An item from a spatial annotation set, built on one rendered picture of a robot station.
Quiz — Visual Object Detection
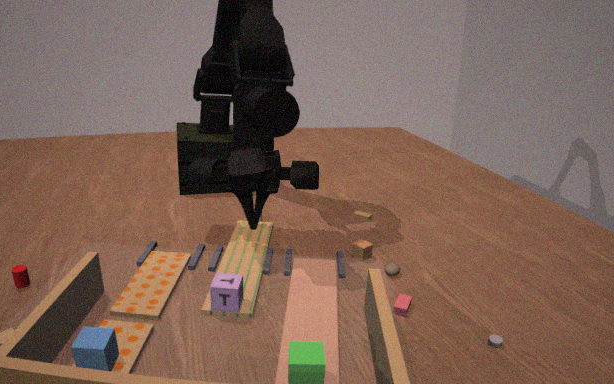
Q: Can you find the small pink cube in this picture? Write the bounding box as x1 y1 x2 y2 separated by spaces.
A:
395 293 412 317

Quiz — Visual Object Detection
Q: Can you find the red cylinder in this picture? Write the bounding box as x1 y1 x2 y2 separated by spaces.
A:
12 265 30 288

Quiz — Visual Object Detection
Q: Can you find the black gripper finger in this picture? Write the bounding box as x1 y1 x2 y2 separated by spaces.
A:
253 181 280 230
226 186 254 230

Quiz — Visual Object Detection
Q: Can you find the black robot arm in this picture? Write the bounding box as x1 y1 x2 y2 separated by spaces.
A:
193 0 300 195

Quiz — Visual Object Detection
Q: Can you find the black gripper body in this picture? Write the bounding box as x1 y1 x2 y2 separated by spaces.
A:
185 124 319 190

